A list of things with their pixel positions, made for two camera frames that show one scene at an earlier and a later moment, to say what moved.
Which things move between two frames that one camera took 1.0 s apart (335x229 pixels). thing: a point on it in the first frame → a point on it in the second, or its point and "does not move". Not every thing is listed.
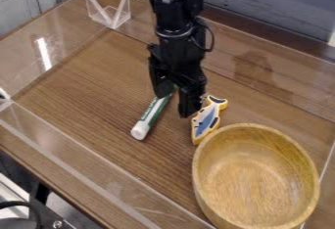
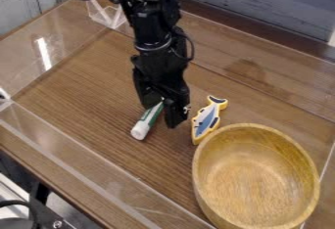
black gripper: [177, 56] → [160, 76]
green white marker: [140, 128] does not move
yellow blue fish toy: [207, 119] does not move
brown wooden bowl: [255, 178] does not move
